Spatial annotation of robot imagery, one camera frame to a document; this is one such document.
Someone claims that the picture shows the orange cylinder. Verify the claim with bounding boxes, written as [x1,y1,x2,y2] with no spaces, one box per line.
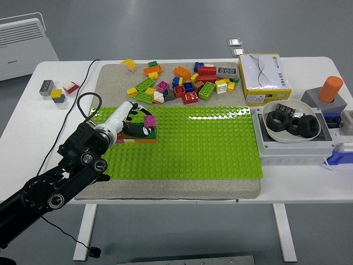
[318,76,344,104]

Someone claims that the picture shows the grey long toy brick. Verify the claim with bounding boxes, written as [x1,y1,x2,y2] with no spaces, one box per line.
[216,66,238,79]
[40,79,55,97]

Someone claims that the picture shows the white and yellow brick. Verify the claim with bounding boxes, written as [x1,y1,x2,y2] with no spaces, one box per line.
[215,79,228,95]

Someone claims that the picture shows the lime green long brick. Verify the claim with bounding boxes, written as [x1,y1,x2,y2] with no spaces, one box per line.
[135,77,156,92]
[197,81,216,101]
[134,91,154,105]

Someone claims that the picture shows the blue plastic block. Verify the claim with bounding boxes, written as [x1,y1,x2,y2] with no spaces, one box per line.
[332,149,353,166]

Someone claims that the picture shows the yellow and white carton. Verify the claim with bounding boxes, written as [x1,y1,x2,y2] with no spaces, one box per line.
[238,53,292,105]

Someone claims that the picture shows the black and grey slope brick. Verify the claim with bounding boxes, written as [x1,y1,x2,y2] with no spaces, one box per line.
[162,88,177,102]

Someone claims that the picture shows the red and white brick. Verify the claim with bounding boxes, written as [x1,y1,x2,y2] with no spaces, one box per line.
[62,81,81,94]

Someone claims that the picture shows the white table leg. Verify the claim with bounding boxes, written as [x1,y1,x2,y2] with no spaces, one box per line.
[72,204,98,262]
[271,203,298,262]

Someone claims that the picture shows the grey-brown foam mat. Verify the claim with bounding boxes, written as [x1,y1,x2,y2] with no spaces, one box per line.
[74,62,262,200]

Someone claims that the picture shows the glossy red toy brick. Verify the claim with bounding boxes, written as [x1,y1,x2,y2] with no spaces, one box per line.
[181,91,199,105]

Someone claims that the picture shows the light grey junction box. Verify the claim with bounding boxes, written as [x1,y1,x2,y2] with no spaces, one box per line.
[252,106,336,166]

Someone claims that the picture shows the white and orange brick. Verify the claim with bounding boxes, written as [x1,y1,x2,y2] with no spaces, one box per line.
[152,91,166,105]

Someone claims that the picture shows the grey block with hole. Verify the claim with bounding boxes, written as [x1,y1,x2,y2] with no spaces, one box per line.
[300,87,348,114]

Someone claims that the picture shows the red long toy brick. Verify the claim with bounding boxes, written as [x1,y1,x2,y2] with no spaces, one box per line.
[196,74,218,83]
[197,65,218,77]

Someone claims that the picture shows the white panel heater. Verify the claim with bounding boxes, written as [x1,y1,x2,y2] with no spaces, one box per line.
[0,13,60,82]

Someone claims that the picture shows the white bowl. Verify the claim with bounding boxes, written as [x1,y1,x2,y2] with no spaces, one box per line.
[261,99,323,144]

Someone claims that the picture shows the black cord with plug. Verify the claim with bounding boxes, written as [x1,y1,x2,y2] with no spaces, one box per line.
[35,59,102,258]

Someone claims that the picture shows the purple circuit board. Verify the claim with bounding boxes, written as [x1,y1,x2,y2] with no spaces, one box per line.
[275,103,296,115]

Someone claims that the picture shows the large black hex nut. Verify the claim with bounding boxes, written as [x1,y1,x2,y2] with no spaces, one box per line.
[266,110,290,132]
[298,114,320,138]
[286,117,303,136]

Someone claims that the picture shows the white zip tie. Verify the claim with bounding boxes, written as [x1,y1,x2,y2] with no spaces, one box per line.
[321,156,337,172]

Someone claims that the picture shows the orange long toy brick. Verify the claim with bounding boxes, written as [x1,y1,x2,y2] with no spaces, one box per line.
[143,65,163,77]
[173,66,192,81]

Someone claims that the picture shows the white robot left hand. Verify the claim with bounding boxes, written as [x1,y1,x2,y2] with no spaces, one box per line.
[95,100,157,139]

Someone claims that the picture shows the green studded baseplate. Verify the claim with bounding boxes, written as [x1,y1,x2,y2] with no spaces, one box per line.
[88,106,265,181]

